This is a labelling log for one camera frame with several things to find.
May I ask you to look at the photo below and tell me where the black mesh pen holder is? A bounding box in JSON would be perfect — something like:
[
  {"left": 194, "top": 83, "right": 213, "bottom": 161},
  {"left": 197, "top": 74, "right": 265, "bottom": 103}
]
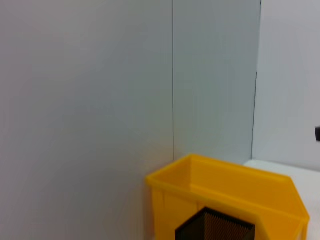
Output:
[{"left": 174, "top": 206, "right": 256, "bottom": 240}]

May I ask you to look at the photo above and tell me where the yellow plastic bin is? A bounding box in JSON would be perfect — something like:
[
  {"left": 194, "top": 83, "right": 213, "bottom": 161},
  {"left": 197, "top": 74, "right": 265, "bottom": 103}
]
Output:
[{"left": 145, "top": 153, "right": 311, "bottom": 240}]

